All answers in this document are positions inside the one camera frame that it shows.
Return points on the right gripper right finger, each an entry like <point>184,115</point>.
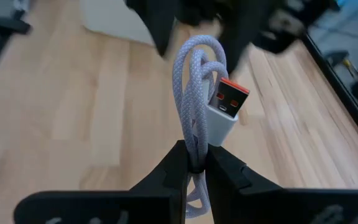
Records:
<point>275,208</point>

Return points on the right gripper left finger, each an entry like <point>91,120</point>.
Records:
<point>135,208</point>

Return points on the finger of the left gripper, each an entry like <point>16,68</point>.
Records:
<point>160,25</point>
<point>235,46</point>

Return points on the white plastic bin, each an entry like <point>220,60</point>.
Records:
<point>113,18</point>

